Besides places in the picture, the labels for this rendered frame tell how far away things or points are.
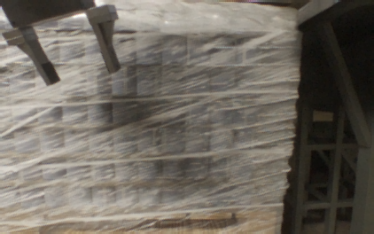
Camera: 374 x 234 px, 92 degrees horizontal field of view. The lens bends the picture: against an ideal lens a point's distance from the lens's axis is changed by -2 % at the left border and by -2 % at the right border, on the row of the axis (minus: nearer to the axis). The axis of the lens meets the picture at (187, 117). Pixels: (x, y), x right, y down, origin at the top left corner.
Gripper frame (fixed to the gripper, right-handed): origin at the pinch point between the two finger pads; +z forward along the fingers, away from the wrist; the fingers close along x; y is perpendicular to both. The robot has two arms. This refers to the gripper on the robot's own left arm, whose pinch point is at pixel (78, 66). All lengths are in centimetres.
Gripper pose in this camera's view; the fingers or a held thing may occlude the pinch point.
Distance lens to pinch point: 40.6
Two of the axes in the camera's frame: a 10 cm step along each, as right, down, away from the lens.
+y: 0.7, -5.0, 8.6
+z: 1.9, 8.6, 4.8
